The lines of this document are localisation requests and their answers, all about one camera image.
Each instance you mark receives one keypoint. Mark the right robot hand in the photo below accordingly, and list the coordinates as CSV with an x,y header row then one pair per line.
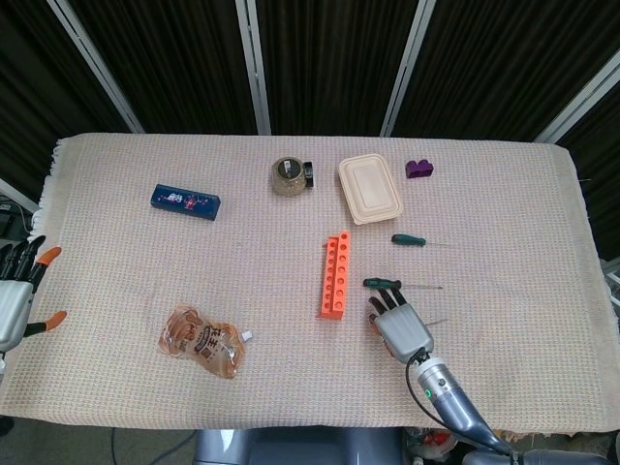
x,y
404,331

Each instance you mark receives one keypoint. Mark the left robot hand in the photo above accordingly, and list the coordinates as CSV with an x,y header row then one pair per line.
x,y
12,305

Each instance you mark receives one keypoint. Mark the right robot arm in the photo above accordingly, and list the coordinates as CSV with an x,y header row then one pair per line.
x,y
450,397

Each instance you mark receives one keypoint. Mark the orange tube rack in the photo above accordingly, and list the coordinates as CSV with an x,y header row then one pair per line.
x,y
334,290

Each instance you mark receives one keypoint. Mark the clear bag with red item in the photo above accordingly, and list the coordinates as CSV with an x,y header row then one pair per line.
x,y
433,441

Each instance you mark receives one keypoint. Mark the beige woven tablecloth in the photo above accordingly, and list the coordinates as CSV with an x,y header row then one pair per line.
x,y
121,266

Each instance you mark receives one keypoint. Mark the beige plastic lunch box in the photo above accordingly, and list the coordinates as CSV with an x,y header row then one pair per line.
x,y
370,189

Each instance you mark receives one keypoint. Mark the grey robot torso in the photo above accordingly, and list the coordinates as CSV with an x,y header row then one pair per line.
x,y
290,448

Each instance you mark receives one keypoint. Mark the purple plastic block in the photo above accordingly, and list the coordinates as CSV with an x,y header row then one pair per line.
x,y
419,169

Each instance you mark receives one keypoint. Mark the black jar lid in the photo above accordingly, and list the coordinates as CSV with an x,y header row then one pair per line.
x,y
309,174

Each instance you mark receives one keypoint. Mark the glass jar with seeds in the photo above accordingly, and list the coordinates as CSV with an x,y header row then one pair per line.
x,y
288,176

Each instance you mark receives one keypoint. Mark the brown peanut butter pouch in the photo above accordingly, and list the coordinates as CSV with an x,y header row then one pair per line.
x,y
203,344

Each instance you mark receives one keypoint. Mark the blue printed cardboard box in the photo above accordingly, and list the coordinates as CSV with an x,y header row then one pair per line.
x,y
184,201

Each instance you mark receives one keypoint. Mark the aluminium frame post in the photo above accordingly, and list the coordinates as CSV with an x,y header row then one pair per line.
x,y
17,194
581,99
407,68
97,63
254,63

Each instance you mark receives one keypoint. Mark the grey metal frame piece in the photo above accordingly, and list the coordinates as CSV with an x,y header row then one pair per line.
x,y
612,281

